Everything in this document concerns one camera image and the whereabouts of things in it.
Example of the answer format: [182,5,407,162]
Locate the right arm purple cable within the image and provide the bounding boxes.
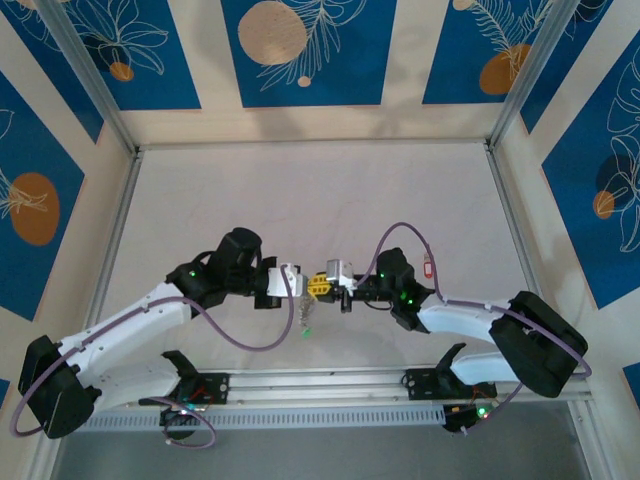
[363,222,594,436]

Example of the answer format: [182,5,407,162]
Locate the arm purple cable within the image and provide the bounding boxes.
[10,264,296,449]
[363,222,594,436]

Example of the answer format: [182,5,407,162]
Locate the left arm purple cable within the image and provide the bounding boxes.
[10,264,296,449]

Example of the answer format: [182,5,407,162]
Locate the wide aluminium base rail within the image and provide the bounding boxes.
[42,360,594,412]

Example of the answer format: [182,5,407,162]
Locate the slotted grey cable duct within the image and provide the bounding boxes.
[64,405,446,431]

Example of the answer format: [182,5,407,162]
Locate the aluminium table side rail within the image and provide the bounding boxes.
[483,142,564,362]
[69,147,146,374]

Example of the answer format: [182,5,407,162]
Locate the aluminium table back rail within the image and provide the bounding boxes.
[137,141,491,152]

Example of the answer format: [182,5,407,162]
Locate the slanted aluminium frame post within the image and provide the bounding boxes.
[487,0,584,151]
[34,0,144,156]

